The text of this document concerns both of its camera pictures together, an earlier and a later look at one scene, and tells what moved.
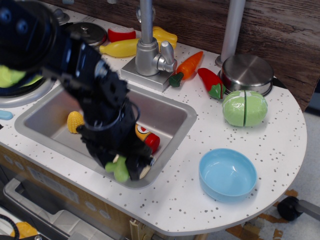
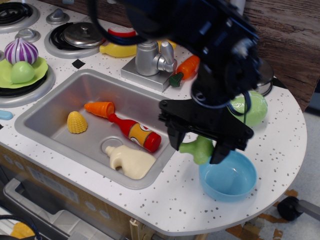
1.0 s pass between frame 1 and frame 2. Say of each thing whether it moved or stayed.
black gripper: moved
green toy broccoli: moved
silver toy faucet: stayed
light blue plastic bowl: stayed
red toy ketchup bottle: stayed
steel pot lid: stayed
